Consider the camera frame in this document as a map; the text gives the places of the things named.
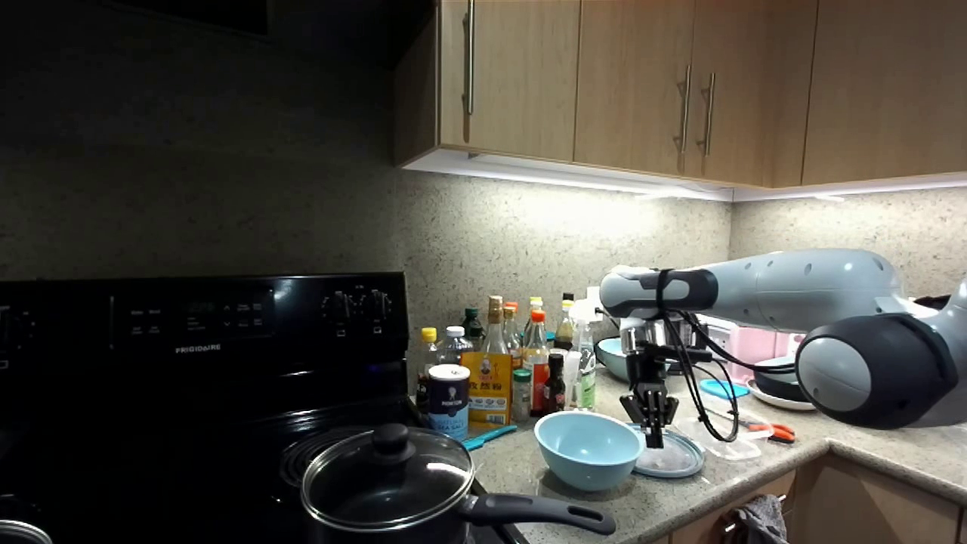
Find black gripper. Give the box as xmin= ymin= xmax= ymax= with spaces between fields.
xmin=615 ymin=344 xmax=683 ymax=450

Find round white plate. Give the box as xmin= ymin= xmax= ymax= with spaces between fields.
xmin=632 ymin=425 xmax=711 ymax=483

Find large light blue bowl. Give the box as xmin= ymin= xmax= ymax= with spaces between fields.
xmin=594 ymin=335 xmax=633 ymax=383

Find small light blue bowl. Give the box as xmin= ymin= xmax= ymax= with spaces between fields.
xmin=530 ymin=409 xmax=648 ymax=497

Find teal plastic lid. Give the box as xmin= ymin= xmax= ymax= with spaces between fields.
xmin=699 ymin=376 xmax=755 ymax=402

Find green label spray bottle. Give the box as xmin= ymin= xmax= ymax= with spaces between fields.
xmin=566 ymin=296 xmax=602 ymax=413

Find clear plastic sheet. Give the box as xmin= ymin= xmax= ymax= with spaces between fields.
xmin=716 ymin=425 xmax=774 ymax=465

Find small dark bottle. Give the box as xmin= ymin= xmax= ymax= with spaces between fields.
xmin=543 ymin=350 xmax=569 ymax=413

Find red hot sauce bottle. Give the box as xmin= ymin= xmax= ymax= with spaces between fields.
xmin=526 ymin=309 xmax=555 ymax=420

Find stack of black plates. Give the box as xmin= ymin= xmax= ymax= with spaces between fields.
xmin=752 ymin=356 xmax=810 ymax=402

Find small orange tool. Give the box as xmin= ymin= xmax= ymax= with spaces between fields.
xmin=761 ymin=420 xmax=799 ymax=448

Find pink box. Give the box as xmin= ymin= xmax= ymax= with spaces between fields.
xmin=701 ymin=321 xmax=810 ymax=365

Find green lidded spice jar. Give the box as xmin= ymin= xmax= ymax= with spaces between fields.
xmin=508 ymin=365 xmax=534 ymax=425

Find grey hanging towel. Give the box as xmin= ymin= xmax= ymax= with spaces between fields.
xmin=732 ymin=494 xmax=790 ymax=544

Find orange capped bottle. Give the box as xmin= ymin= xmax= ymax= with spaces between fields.
xmin=499 ymin=296 xmax=528 ymax=356

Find yellow label oil bottle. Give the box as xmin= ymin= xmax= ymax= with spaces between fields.
xmin=459 ymin=294 xmax=517 ymax=437

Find dark blue salt canister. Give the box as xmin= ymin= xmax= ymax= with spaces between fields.
xmin=424 ymin=363 xmax=474 ymax=441

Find clear bottle white cap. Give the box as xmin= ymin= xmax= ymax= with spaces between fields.
xmin=437 ymin=324 xmax=474 ymax=371

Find bottle with yellow cap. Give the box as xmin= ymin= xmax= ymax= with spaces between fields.
xmin=414 ymin=324 xmax=444 ymax=392

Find wooden lower cabinets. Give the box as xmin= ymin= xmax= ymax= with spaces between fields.
xmin=655 ymin=450 xmax=967 ymax=544

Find wooden cabinets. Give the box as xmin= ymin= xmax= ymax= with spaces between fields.
xmin=655 ymin=450 xmax=967 ymax=544
xmin=388 ymin=0 xmax=967 ymax=199

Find under cabinet light strip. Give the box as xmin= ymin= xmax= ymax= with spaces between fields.
xmin=399 ymin=148 xmax=967 ymax=206

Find black saucepan glass lid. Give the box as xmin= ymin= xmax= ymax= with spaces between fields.
xmin=295 ymin=420 xmax=619 ymax=544

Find wooden upper cabinets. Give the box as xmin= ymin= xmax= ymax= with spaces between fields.
xmin=388 ymin=0 xmax=967 ymax=199

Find black electric stove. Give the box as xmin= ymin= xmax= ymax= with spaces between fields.
xmin=0 ymin=268 xmax=530 ymax=544

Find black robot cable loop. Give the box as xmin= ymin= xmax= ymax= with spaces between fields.
xmin=652 ymin=300 xmax=749 ymax=448

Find teal handled utensil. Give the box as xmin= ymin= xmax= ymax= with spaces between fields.
xmin=456 ymin=420 xmax=521 ymax=455

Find metal cabinet bar handle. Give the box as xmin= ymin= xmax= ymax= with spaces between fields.
xmin=459 ymin=0 xmax=478 ymax=121
xmin=696 ymin=74 xmax=719 ymax=159
xmin=669 ymin=74 xmax=692 ymax=154

